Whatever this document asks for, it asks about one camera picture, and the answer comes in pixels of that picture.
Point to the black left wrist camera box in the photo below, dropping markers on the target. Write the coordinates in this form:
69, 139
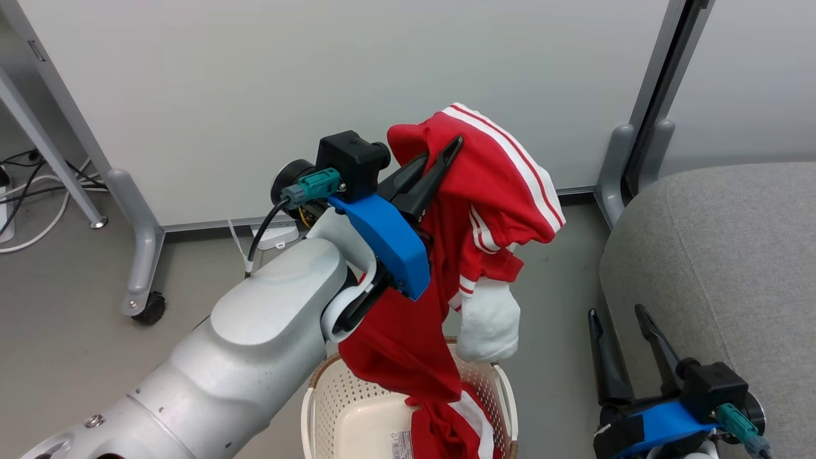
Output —
347, 159

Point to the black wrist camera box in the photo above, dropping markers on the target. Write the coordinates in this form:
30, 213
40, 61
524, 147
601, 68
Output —
347, 159
717, 386

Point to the grey metal table leg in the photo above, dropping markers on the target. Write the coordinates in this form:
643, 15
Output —
44, 140

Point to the large white partition panel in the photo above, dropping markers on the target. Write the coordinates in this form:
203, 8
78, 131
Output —
287, 76

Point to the printed basket label sticker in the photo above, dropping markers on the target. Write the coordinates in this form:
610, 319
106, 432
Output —
400, 445

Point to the grey fabric sofa seat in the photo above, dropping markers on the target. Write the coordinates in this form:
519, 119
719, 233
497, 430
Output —
720, 255

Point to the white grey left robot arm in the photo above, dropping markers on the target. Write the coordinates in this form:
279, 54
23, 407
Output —
255, 344

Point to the red white-striped clothing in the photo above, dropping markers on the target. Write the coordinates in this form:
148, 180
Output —
484, 191

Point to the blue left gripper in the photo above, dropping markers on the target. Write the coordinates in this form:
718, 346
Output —
389, 239

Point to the narrow white partition panel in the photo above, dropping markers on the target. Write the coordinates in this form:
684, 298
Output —
752, 76

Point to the black caster wheel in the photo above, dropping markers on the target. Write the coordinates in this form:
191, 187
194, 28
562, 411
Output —
152, 309

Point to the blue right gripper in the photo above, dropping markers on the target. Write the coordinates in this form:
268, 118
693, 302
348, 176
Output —
656, 424

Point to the small white power strip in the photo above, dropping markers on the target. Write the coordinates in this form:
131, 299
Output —
277, 234

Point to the long white power strip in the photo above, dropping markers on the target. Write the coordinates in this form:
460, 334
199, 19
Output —
5, 213

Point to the white fluffy cloth piece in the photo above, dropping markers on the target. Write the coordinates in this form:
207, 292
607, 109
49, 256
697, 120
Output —
489, 322

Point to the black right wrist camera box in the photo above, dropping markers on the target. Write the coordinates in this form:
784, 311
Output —
717, 386

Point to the cream perforated laundry basket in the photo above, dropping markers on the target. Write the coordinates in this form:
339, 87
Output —
357, 408

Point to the grey partition foot with caster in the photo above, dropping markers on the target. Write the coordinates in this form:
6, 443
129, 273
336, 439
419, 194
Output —
143, 242

